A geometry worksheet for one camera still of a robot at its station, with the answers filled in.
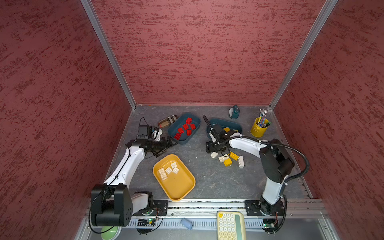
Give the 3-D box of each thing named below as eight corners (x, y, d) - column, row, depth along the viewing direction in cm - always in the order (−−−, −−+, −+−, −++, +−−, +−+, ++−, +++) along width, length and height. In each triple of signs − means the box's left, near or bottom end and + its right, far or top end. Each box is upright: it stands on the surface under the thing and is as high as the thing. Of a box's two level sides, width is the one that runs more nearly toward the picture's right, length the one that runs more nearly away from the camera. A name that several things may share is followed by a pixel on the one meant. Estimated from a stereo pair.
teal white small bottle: (232, 119, 114) (234, 112, 107) (228, 112, 119) (230, 105, 112) (237, 118, 115) (240, 110, 108) (233, 111, 120) (236, 103, 113)
